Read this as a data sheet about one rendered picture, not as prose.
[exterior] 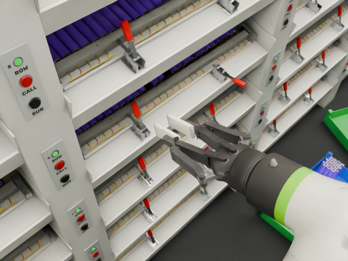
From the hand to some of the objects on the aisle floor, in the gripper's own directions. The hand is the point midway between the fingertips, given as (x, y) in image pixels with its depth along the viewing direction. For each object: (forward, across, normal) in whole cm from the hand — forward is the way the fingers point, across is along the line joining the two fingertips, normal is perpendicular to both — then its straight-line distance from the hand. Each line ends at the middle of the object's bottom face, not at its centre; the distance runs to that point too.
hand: (174, 130), depth 74 cm
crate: (+1, +69, -84) cm, 109 cm away
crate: (+8, +110, -87) cm, 140 cm away
